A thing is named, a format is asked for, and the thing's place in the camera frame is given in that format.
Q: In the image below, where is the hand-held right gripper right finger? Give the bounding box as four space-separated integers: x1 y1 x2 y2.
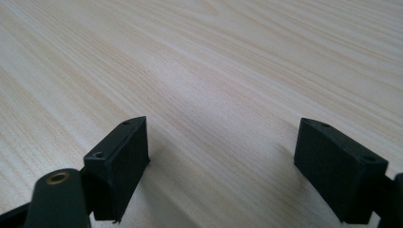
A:
293 117 390 225

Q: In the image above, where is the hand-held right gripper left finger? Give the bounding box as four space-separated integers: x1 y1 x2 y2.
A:
83 115 151 223

